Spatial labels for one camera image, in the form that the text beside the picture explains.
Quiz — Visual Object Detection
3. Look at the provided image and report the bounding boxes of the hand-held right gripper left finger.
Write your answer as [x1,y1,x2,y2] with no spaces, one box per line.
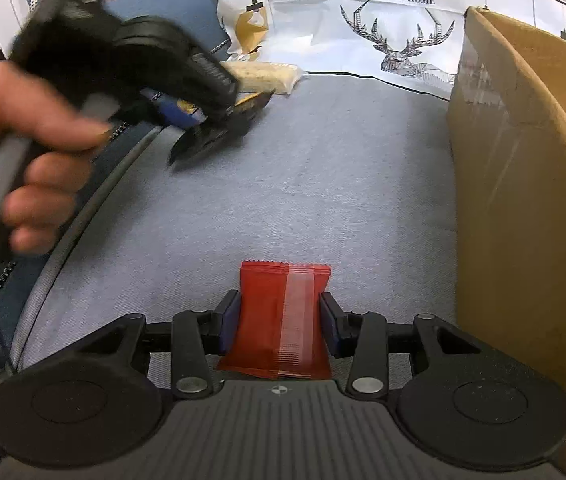
[80,289,242,401]

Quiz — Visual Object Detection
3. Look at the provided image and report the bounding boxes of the brown cardboard box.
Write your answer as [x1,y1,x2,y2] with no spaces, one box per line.
[446,5,566,480]

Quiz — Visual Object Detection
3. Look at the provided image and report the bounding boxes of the black gold snack packet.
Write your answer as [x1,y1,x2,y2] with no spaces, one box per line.
[233,91,276,117]

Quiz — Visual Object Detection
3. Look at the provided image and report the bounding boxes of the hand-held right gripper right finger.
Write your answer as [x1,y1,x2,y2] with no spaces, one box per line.
[319,291,486,401]

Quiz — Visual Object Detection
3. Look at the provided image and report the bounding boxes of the plain red snack packet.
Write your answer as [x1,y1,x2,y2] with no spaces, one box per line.
[215,260,335,381]

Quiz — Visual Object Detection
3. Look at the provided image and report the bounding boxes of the blue sofa cushion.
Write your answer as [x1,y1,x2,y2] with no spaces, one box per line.
[0,0,231,376]

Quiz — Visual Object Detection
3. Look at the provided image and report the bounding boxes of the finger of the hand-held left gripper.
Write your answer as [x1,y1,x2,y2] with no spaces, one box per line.
[185,47,241,111]
[169,112,254,168]

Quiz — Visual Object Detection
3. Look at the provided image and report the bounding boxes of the white deer print bag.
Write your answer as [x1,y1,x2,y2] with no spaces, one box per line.
[10,0,566,391]

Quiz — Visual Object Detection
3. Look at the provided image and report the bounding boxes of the beige cracker packet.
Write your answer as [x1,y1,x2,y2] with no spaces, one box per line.
[225,60,309,96]

